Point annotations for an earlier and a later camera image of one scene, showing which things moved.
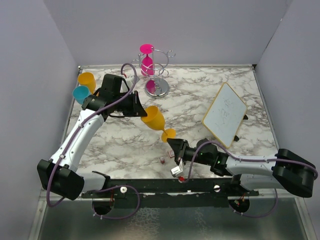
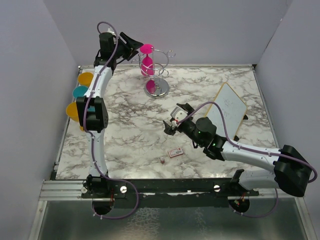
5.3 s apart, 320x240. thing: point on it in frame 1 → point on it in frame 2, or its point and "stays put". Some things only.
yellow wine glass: x=87 y=79 stays put
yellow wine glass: x=155 y=118 → x=71 y=111
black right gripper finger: x=176 y=145 → x=186 y=107
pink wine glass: x=147 y=63 stays put
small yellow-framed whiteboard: x=225 y=115 stays put
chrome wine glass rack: x=152 y=64 stays put
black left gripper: x=137 y=109 → x=129 y=42
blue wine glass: x=80 y=92 stays put
